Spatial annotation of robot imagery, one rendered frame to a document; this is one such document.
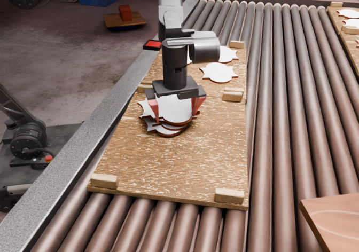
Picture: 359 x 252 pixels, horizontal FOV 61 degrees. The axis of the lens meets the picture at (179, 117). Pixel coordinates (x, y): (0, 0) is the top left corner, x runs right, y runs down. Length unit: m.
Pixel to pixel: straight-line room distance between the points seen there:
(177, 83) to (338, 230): 0.42
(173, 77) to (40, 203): 0.40
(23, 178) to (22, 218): 1.11
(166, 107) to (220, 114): 0.16
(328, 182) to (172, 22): 0.51
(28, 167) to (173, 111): 1.22
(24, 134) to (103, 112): 0.92
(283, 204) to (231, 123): 0.27
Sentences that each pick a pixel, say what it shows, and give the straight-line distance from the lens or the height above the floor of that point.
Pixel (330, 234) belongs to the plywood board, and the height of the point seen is 1.04.
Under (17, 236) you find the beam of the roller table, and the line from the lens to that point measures 0.71.
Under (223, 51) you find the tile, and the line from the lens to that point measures 1.26.
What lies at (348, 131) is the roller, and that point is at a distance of 0.99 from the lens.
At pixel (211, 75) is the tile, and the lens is 1.08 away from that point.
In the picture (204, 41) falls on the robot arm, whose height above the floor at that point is 1.19.
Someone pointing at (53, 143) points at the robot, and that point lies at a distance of 1.96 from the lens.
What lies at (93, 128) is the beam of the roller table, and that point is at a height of 0.91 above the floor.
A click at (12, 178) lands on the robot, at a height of 0.24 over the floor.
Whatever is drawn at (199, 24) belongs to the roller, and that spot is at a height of 0.92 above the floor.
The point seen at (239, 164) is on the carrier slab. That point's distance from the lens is 0.75.
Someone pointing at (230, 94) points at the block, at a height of 0.96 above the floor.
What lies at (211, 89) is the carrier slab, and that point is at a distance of 1.01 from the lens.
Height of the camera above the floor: 1.45
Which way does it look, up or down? 36 degrees down
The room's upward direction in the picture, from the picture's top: straight up
